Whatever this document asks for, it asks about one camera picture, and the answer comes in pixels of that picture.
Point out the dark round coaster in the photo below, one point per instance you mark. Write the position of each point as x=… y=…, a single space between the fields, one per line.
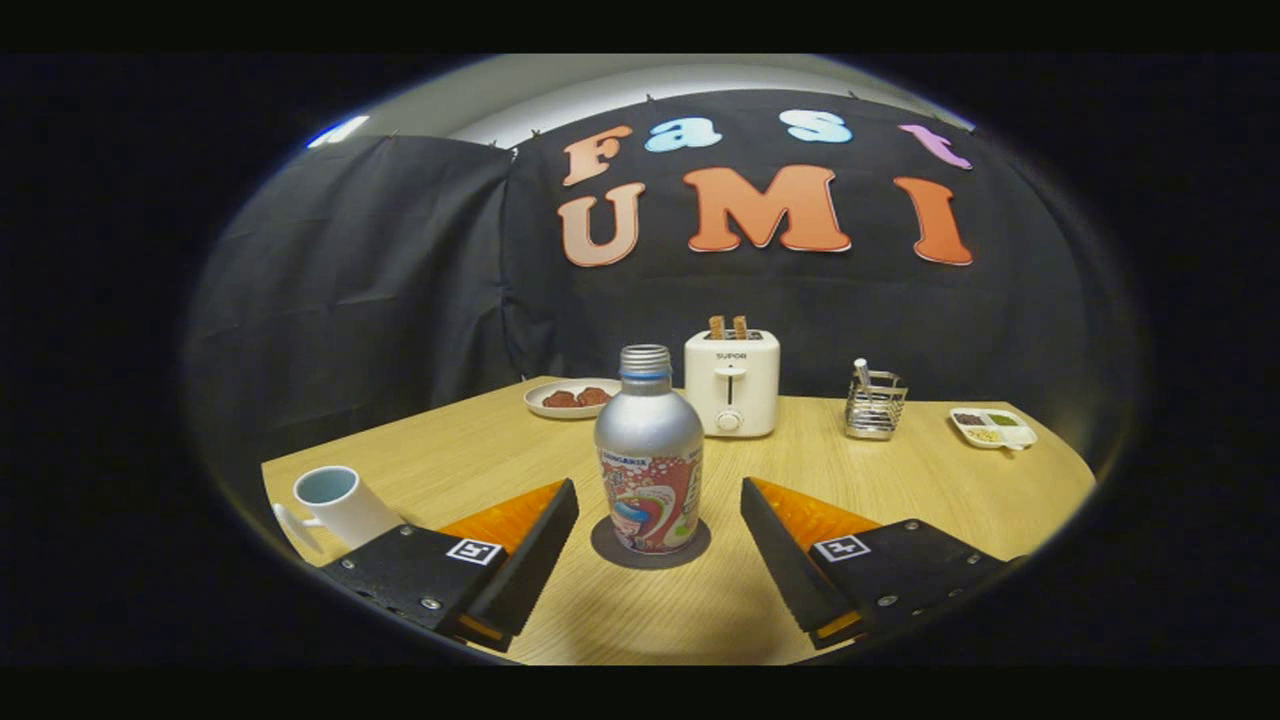
x=600 y=545

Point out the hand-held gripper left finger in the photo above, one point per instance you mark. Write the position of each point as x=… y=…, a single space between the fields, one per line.
x=530 y=565

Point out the white oval plate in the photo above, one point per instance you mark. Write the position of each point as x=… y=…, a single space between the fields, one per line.
x=535 y=405

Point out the white toaster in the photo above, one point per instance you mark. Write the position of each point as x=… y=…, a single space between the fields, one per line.
x=732 y=385

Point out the silver juice bottle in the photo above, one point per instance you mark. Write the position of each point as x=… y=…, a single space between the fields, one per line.
x=648 y=430

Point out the white divided dish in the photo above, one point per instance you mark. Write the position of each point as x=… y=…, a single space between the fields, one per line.
x=992 y=428

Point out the ceiling light panel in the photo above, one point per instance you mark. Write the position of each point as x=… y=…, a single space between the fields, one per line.
x=338 y=131

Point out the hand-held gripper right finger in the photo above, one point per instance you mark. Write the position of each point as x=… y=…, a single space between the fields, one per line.
x=785 y=565

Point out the wooden table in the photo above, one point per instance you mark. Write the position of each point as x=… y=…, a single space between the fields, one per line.
x=900 y=490

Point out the brown meat piece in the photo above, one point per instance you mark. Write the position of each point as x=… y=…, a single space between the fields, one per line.
x=560 y=399
x=594 y=396

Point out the white cup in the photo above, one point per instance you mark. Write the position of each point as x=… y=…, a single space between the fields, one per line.
x=350 y=505

